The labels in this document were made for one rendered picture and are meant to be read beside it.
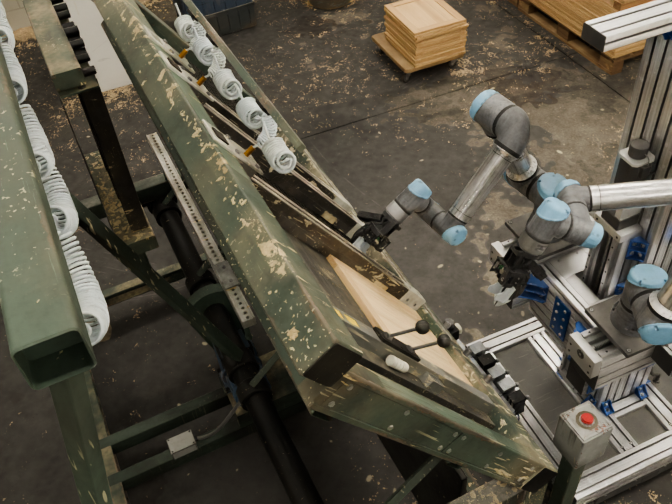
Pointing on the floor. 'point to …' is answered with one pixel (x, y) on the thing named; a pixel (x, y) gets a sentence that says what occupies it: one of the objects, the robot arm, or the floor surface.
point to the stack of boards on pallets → (613, 63)
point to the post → (565, 483)
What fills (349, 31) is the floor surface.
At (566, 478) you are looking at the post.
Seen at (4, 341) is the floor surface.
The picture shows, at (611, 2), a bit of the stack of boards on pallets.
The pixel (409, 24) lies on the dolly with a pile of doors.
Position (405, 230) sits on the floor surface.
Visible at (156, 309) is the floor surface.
